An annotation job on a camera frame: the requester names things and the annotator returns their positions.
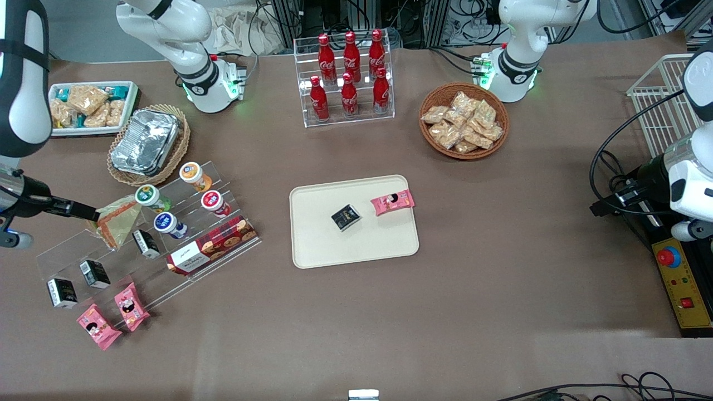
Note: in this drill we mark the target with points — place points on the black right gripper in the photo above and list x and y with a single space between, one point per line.
34 201

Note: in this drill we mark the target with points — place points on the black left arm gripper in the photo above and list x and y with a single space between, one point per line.
649 175

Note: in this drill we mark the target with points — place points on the triangular sandwich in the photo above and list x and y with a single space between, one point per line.
118 220

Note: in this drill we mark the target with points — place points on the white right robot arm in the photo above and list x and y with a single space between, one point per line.
189 22

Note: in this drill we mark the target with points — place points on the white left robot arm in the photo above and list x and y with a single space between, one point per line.
521 61

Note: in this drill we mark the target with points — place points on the beige plastic tray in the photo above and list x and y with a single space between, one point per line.
356 239

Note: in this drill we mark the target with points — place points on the clear acrylic tiered stand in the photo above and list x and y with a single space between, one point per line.
111 262

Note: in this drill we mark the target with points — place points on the black drink carton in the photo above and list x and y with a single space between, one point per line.
94 273
146 243
62 293

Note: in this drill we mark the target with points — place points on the green lid cup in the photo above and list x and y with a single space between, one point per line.
150 197

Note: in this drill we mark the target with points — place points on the blue lid cup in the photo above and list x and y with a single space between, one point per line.
169 224

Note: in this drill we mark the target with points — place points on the stacked foil trays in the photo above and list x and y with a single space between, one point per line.
146 142

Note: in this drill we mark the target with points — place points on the pink snack packet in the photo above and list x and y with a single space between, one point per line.
392 202
131 307
98 327

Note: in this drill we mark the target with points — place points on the large crumbly snack packet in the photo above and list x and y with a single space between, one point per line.
86 98

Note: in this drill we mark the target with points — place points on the oval wicker basket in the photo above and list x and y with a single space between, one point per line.
178 150

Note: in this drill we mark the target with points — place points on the white rectangular bin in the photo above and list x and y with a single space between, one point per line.
129 106

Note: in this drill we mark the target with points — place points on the teal snack packet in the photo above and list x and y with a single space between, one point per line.
118 90
61 94

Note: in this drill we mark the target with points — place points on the yellow emergency stop box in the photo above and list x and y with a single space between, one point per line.
688 289

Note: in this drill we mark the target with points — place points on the orange lid cup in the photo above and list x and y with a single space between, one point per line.
195 176

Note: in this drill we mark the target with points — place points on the red lid cup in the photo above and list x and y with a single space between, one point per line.
215 203

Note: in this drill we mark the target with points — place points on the red plaid cookie box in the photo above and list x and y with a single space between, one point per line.
214 245

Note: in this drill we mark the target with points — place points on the clear wrapped pastry packet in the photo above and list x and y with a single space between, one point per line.
454 118
444 134
480 137
463 102
465 147
484 112
434 115

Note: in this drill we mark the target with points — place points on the round wicker basket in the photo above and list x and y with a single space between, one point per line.
440 93

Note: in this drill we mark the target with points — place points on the crumpled beige cloth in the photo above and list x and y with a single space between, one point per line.
239 30

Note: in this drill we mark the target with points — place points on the red cola bottle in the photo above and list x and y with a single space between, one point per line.
381 93
351 53
376 51
318 101
349 98
326 55

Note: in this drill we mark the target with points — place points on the small black box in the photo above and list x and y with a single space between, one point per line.
346 217

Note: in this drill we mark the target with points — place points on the metal equipment rack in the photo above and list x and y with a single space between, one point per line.
423 22

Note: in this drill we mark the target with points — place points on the clear acrylic bottle rack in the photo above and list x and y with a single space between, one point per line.
362 111

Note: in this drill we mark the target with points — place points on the small white device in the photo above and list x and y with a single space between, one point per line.
363 395

